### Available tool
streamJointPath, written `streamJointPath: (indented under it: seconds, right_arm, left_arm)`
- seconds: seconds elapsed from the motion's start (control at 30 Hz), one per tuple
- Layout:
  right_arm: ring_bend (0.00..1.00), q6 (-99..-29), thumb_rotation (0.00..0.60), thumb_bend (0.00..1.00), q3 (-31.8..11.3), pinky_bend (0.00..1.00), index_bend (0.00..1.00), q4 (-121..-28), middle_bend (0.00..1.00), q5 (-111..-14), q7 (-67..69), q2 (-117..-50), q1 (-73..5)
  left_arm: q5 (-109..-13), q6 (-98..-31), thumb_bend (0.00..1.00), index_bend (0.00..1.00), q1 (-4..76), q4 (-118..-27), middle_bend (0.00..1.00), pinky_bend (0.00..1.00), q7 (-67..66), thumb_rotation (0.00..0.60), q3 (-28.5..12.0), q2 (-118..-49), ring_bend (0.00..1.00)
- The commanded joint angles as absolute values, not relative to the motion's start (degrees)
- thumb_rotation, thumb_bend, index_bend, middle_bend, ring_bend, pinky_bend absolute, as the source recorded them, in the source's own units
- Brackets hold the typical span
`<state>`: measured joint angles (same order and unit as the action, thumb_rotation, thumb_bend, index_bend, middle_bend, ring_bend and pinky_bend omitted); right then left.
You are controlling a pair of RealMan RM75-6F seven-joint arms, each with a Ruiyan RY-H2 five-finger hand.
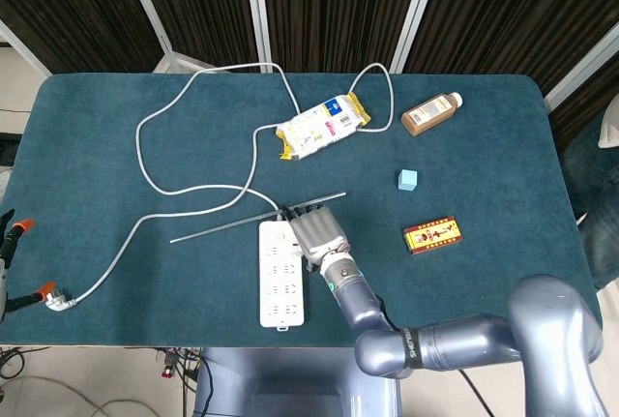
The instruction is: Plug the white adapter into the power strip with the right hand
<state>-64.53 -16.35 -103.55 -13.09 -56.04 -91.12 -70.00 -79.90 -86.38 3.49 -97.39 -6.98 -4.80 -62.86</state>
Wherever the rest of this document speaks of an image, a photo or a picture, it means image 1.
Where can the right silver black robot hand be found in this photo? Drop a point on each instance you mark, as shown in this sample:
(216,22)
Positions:
(319,235)

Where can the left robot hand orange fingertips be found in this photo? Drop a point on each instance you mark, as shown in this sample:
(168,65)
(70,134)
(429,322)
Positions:
(8,243)

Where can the white power strip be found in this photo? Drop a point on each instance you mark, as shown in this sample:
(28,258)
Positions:
(280,286)

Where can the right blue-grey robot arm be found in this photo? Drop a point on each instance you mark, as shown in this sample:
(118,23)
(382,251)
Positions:
(362,310)

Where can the black box on floor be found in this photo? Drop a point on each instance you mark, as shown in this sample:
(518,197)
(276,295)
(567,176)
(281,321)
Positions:
(7,151)

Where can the thin metal rod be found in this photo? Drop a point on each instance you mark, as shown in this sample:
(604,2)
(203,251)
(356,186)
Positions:
(217,229)

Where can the light blue cube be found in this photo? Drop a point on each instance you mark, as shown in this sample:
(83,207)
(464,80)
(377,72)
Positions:
(407,180)

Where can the white yellow snack package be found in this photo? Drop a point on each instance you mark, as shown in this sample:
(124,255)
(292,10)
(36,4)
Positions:
(319,127)

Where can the red yellow small box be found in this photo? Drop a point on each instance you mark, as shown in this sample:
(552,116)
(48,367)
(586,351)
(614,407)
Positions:
(433,235)

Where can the teal table cloth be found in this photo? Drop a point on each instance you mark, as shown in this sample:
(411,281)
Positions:
(193,281)

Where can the blue-grey robot torso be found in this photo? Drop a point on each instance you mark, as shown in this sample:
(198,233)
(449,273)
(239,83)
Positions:
(300,378)

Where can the brown bottle white cap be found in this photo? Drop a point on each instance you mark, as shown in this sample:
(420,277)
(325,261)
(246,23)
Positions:
(428,114)

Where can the red emergency stop button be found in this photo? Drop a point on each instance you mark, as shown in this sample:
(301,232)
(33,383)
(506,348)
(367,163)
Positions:
(168,372)

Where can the white screen foot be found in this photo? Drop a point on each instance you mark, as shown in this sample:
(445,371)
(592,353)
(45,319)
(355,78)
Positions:
(181,63)

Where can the dark slatted screen panel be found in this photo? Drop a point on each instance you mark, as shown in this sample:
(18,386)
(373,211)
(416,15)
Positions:
(72,1)
(570,112)
(203,1)
(338,1)
(508,1)

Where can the white screen frame post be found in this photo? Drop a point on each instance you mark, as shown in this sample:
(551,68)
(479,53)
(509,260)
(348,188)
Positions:
(145,1)
(24,47)
(255,1)
(420,1)
(580,68)

